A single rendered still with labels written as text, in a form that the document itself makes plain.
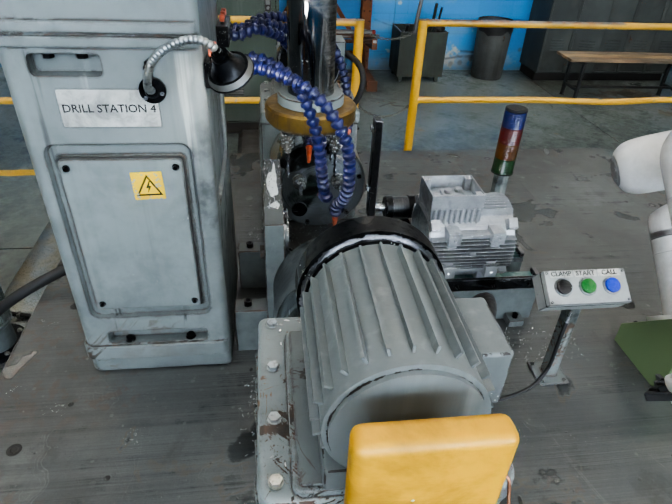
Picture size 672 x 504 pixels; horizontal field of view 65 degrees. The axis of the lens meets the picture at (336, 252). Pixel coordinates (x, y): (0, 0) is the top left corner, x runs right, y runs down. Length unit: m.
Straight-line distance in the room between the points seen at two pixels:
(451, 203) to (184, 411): 0.71
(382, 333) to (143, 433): 0.75
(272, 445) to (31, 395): 0.74
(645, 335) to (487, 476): 0.96
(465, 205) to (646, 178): 0.36
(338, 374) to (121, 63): 0.60
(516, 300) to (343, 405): 0.97
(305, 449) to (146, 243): 0.55
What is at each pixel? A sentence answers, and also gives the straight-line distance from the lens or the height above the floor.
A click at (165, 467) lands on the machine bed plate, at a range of 1.09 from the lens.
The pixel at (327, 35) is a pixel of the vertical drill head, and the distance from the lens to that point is 1.02.
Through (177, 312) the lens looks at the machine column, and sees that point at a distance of 1.14.
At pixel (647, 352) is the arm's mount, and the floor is 0.86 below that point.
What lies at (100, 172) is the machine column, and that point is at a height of 1.28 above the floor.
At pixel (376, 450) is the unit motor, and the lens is 0.41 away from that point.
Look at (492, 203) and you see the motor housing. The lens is 1.26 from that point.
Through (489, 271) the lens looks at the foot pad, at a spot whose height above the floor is 0.97.
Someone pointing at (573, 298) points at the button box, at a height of 1.05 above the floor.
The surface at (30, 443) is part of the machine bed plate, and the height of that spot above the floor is 0.80.
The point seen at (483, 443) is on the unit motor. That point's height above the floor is 1.35.
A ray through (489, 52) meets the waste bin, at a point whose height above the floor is 0.30.
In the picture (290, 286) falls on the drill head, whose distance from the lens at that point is 0.91.
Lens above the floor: 1.68
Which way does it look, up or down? 34 degrees down
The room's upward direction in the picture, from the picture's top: 3 degrees clockwise
